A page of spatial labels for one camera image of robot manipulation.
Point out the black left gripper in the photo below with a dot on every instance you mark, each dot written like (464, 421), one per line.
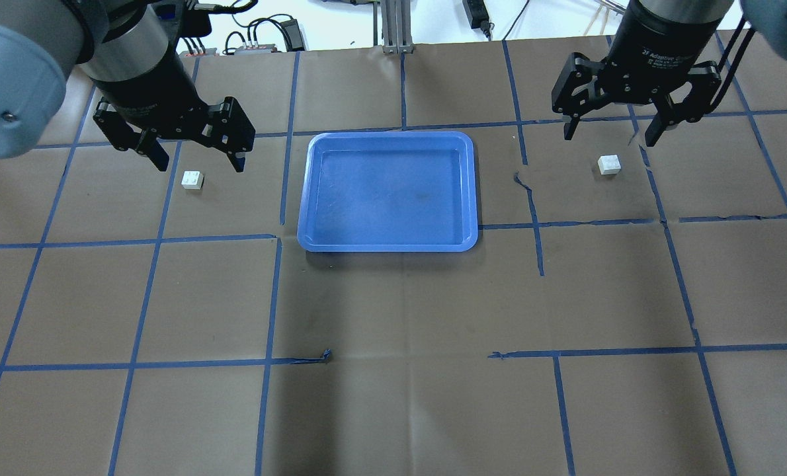
(153, 89)

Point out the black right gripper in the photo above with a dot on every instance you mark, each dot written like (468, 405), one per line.
(658, 46)

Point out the white block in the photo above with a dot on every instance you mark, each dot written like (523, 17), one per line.
(609, 165)
(192, 180)

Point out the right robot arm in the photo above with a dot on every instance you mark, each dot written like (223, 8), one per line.
(768, 18)

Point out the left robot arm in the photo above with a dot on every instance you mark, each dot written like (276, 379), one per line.
(128, 50)

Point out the blue plastic tray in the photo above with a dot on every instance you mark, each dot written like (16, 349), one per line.
(389, 192)

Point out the black power adapter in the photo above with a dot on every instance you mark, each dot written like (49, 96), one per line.
(476, 14)

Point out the brown paper table cover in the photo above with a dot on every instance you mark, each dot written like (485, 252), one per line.
(602, 325)

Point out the aluminium profile post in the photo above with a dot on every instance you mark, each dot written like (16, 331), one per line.
(396, 27)

